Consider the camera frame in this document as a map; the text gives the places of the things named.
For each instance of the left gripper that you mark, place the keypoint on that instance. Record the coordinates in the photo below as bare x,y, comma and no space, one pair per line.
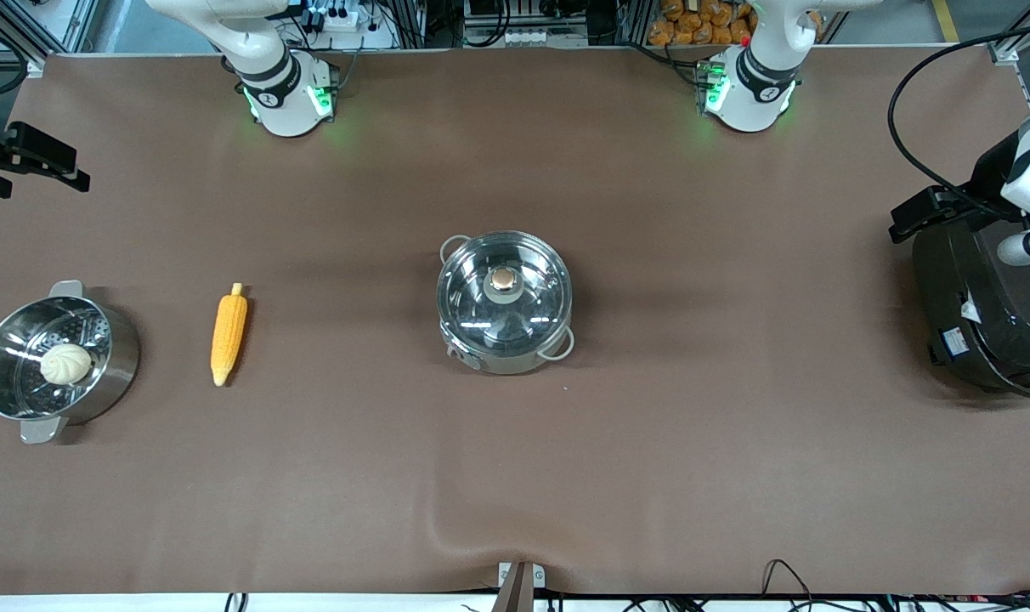
984,180

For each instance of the yellow corn cob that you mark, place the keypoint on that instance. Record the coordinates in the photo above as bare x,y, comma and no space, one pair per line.
228,333

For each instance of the glass pot lid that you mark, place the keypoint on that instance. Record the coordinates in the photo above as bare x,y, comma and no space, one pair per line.
504,303

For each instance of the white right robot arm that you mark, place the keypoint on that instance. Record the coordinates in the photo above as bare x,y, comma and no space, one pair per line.
281,89

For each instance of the stainless steel steamer pot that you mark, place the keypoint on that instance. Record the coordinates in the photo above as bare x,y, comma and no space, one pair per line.
116,357

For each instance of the black round cooker appliance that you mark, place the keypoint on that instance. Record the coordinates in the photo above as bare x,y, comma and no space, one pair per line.
982,314

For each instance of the white steamed bun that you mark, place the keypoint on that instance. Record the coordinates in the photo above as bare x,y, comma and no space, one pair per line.
65,364

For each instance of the bag of orange buns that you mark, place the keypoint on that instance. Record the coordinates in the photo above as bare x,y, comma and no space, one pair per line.
702,21

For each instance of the white power strip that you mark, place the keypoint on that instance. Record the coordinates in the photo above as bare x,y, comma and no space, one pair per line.
532,36

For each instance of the brown table mat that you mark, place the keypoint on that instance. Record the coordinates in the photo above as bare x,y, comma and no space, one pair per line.
515,476

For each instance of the aluminium frame profile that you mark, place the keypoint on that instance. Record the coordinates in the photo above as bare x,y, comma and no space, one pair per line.
31,34

